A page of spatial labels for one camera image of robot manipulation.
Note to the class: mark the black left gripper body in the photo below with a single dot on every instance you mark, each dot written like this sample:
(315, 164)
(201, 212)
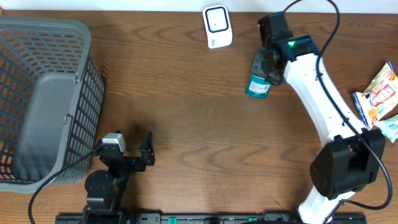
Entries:
(131, 165)

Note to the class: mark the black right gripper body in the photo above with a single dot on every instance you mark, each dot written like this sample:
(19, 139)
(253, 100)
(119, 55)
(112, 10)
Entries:
(260, 67)

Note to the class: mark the teal mouthwash bottle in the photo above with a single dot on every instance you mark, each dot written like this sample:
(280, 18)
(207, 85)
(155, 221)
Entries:
(257, 87)

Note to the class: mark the yellow red snack bag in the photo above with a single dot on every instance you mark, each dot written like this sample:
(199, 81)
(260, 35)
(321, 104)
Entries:
(379, 98)

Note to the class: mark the light teal wipes packet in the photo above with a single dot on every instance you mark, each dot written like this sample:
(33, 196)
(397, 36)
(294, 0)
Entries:
(389, 128)

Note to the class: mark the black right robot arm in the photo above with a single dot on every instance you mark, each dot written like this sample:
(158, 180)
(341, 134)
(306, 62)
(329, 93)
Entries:
(350, 158)

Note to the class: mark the white barcode scanner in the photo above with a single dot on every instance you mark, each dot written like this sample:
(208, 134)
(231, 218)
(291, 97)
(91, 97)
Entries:
(217, 26)

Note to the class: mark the grey plastic shopping basket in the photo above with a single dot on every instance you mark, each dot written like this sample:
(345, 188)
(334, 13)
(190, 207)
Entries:
(51, 101)

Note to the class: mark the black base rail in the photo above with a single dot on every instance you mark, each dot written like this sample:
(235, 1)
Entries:
(156, 218)

